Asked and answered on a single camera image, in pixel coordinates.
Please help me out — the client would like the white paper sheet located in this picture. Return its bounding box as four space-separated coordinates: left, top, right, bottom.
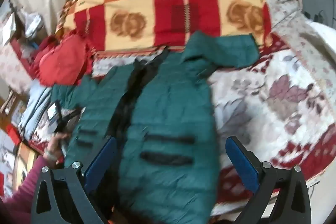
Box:
1 12 17 46

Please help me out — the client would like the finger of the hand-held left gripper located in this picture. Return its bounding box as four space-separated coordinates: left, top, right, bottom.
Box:
62 108 85 125

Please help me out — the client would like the red orange checked blanket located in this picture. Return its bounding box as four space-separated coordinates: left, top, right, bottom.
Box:
55 0 273 56

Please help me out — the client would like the silver plastic bag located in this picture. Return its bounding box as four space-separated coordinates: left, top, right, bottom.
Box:
24 13 44 38

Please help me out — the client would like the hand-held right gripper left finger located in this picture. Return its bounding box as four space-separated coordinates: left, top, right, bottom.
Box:
31 135 117 224

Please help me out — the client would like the floral white red bedspread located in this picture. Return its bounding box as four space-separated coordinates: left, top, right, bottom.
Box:
26 32 336 216

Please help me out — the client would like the floral covered side table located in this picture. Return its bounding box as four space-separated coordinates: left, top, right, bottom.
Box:
0 38 34 88

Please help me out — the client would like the red heart-shaped frilled pillow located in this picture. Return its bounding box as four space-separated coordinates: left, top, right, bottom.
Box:
29 30 93 86

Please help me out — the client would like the person's left hand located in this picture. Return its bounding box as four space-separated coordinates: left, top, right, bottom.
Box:
43 132 70 162

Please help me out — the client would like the light blue folded cloth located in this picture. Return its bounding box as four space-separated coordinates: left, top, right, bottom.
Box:
18 85 57 140

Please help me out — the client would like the green puffer jacket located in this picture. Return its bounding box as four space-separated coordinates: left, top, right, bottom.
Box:
51 31 260 224

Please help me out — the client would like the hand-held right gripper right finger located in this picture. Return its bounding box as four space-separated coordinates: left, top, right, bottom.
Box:
226 136 312 224

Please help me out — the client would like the pale speckled quilt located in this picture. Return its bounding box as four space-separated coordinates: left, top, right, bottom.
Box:
252 0 315 56

